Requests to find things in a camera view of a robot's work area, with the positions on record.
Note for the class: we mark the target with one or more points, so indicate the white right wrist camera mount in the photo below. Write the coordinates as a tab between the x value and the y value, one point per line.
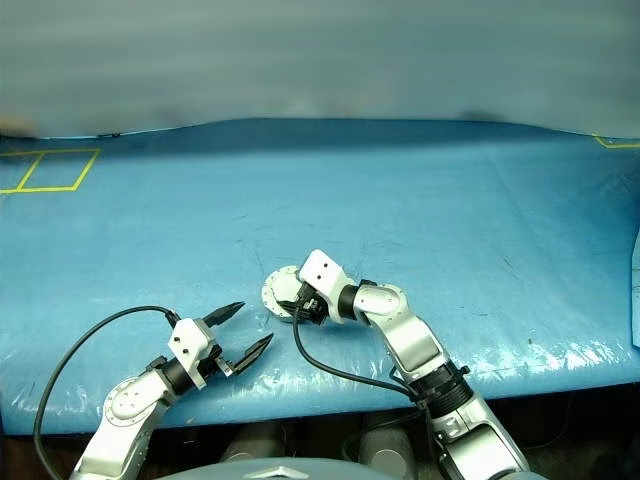
320	270

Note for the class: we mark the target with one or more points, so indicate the blue plastic table cover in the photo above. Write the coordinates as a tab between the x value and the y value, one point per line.
450	200

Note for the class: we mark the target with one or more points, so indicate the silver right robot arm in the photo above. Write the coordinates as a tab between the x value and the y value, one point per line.
415	340

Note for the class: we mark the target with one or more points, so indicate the grey rounded cylinder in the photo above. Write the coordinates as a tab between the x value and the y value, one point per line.
252	442
387	445

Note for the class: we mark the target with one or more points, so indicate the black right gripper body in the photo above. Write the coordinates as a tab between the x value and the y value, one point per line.
311	307

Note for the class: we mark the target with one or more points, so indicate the yellow tape double square outline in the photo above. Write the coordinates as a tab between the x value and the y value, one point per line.
45	189

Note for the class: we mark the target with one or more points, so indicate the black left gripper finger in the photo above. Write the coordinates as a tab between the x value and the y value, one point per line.
252	357
222	314

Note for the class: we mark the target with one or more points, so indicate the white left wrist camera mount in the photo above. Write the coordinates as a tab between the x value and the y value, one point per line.
187	340

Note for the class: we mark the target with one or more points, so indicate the grey rounded robot torso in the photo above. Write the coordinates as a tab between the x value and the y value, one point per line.
225	472

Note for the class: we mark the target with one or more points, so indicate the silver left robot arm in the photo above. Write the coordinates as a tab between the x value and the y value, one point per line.
130	405

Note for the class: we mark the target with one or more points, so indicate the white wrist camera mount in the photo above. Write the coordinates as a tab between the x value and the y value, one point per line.
187	340
320	270

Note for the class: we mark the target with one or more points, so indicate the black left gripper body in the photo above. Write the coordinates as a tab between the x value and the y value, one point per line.
215	362

